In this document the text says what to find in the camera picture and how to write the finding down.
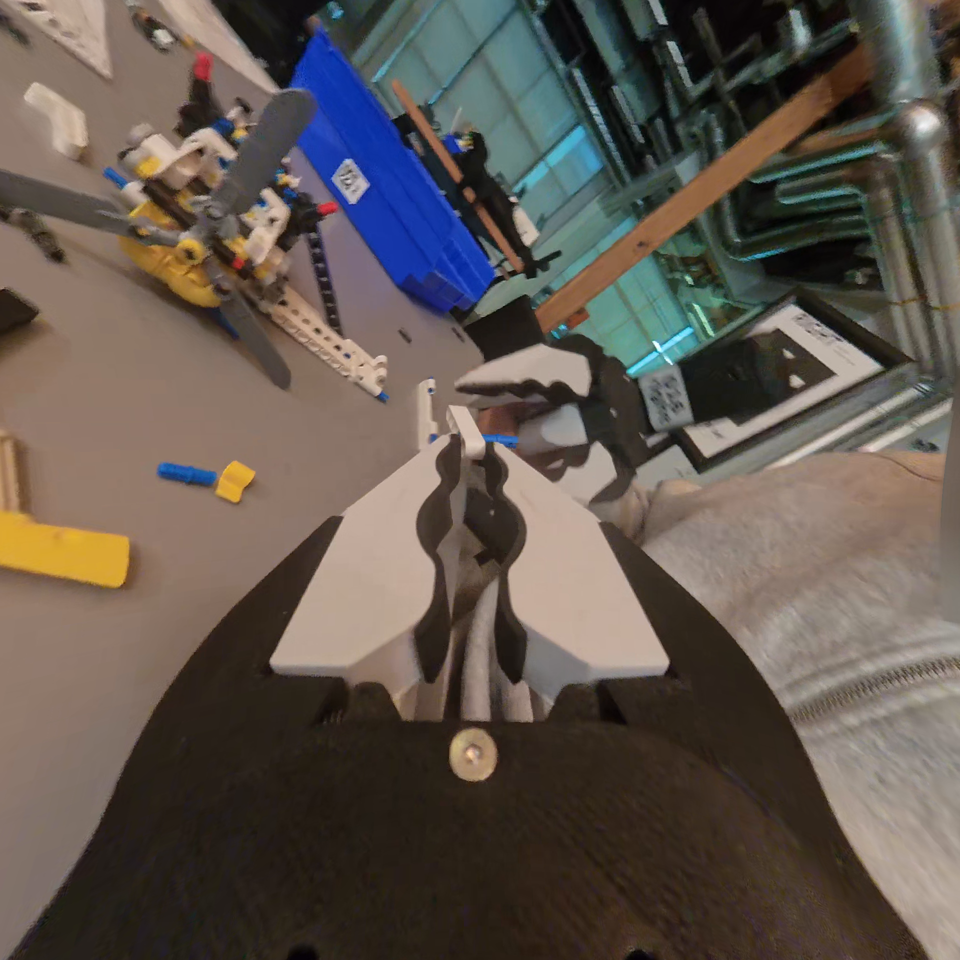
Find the framed black white poster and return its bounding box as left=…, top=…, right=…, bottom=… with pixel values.
left=673, top=294, right=915, bottom=475

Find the white angled lego piece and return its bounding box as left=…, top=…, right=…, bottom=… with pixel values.
left=22, top=81, right=91, bottom=162

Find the small white lego beam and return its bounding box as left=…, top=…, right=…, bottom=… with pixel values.
left=445, top=405, right=490, bottom=460

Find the black and yellow lego piece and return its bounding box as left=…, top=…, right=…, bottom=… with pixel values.
left=129, top=6, right=183, bottom=52

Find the metal pipe post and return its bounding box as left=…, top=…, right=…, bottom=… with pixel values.
left=851, top=0, right=960, bottom=601

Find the tan lego axle pin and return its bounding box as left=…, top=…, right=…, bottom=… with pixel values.
left=0, top=429, right=33, bottom=513

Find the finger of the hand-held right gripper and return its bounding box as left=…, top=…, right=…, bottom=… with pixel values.
left=453, top=343, right=599, bottom=411
left=516, top=403, right=601, bottom=483

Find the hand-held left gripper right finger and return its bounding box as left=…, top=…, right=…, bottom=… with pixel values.
left=463, top=446, right=670, bottom=712

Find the wooden edged table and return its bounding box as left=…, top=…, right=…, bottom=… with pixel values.
left=390, top=78, right=528, bottom=276

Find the wooden beam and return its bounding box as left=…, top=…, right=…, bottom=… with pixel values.
left=534, top=43, right=880, bottom=336

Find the printed instruction sheet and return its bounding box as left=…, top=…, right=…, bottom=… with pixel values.
left=156, top=0, right=280, bottom=93
left=21, top=0, right=115, bottom=81

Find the blue plastic bin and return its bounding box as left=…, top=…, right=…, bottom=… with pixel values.
left=288, top=28, right=498, bottom=314

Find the person's right forearm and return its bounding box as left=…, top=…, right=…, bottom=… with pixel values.
left=587, top=448, right=960, bottom=646

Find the yellow lego panel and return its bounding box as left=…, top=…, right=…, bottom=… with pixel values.
left=0, top=510, right=132, bottom=591

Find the yellow connector with blue pin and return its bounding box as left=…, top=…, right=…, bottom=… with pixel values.
left=156, top=459, right=258, bottom=505

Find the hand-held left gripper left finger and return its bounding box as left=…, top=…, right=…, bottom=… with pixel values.
left=268, top=432, right=465, bottom=719

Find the lego helicopter model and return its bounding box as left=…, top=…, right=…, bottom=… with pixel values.
left=0, top=51, right=393, bottom=402

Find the white short lego beam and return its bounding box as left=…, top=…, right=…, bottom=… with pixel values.
left=414, top=377, right=441, bottom=453

